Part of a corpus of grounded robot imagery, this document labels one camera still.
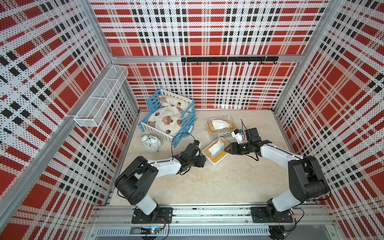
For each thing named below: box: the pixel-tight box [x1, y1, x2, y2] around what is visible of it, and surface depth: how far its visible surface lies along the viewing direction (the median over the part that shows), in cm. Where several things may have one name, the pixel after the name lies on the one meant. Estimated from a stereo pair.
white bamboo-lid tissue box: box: [202, 137, 230, 169], surface depth 92 cm
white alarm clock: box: [141, 134, 162, 152], surface depth 92 cm
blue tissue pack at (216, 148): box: [208, 139, 226, 156], surface depth 92 cm
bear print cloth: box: [147, 95, 191, 137], surface depth 106 cm
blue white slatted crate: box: [138, 88, 197, 148], surface depth 106 cm
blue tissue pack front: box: [212, 119, 231, 131], surface depth 104 cm
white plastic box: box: [202, 146, 230, 168], surface depth 92 cm
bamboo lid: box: [207, 121, 236, 136], surface depth 101 cm
